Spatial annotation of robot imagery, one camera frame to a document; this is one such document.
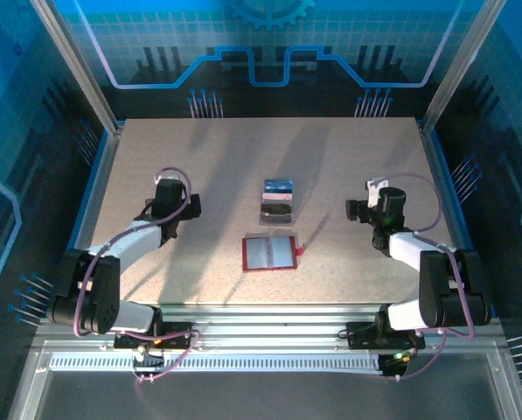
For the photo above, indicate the red leather card holder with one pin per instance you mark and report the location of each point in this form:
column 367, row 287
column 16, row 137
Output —
column 256, row 254

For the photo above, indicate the white credit card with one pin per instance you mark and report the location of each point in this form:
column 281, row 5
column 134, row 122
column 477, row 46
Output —
column 277, row 198

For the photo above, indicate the blue credit card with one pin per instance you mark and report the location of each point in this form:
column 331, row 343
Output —
column 278, row 186

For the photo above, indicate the black credit card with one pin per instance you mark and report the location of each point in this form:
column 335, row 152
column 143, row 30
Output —
column 276, row 209

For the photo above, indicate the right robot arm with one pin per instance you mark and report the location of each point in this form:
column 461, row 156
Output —
column 440, row 284

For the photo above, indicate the clear acrylic card stand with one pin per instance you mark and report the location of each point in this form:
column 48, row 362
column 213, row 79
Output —
column 277, row 219

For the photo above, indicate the small controller board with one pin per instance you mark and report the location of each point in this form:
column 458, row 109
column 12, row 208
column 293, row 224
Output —
column 149, row 359
column 391, row 365

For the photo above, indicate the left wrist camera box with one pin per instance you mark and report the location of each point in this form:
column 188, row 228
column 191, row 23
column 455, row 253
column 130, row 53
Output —
column 166, row 178

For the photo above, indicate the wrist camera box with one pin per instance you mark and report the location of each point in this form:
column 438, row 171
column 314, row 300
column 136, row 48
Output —
column 374, row 188
column 166, row 178

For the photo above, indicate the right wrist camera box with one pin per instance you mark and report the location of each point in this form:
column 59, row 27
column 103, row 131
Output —
column 374, row 188

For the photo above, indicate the aluminium side rail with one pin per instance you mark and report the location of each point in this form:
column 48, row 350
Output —
column 106, row 166
column 436, row 175

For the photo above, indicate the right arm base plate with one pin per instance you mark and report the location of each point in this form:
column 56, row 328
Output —
column 361, row 337

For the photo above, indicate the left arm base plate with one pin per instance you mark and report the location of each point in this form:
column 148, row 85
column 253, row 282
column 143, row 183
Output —
column 179, row 341

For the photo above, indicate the aluminium front frame rails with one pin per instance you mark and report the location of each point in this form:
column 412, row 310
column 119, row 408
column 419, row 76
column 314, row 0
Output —
column 265, row 324

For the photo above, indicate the aluminium corner post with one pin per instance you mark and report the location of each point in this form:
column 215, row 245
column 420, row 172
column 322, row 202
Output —
column 460, row 65
column 79, row 65

